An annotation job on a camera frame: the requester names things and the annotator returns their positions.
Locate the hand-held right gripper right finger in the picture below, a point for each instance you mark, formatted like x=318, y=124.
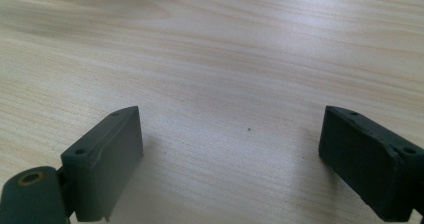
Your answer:
x=366, y=160

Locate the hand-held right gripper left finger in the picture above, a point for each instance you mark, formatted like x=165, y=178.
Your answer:
x=103, y=164

